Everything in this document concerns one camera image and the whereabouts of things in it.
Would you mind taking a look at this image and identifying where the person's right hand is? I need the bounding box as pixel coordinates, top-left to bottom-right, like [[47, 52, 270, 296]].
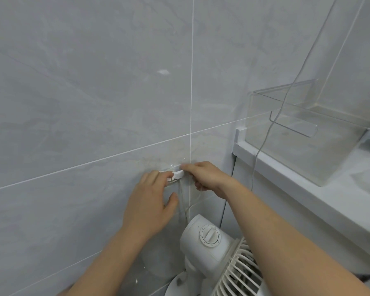
[[181, 161, 237, 201]]

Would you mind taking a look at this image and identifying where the person's left hand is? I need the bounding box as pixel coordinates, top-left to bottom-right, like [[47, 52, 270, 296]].
[[122, 170, 179, 241]]

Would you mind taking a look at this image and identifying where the person's right forearm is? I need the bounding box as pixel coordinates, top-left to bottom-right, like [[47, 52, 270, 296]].
[[220, 179, 370, 296]]

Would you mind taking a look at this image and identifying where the person's left forearm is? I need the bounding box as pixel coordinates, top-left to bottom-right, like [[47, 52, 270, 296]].
[[57, 225, 151, 296]]

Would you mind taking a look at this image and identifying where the white fan dial knob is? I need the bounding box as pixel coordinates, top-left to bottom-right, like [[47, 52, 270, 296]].
[[199, 225, 220, 246]]

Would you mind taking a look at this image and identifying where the white electric fan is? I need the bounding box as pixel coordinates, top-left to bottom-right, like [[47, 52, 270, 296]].
[[165, 214, 269, 296]]

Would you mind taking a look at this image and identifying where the white cabinet counter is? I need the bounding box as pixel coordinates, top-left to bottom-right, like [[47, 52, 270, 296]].
[[232, 126, 370, 276]]

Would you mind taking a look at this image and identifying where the clear acrylic box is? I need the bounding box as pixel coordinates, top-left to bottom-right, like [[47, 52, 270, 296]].
[[246, 78, 370, 187]]

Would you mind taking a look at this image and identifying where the white fan power cord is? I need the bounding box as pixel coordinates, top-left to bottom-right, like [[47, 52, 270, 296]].
[[178, 181, 205, 224]]

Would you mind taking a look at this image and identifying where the thin white cable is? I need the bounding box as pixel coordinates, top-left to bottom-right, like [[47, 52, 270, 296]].
[[251, 0, 340, 194]]

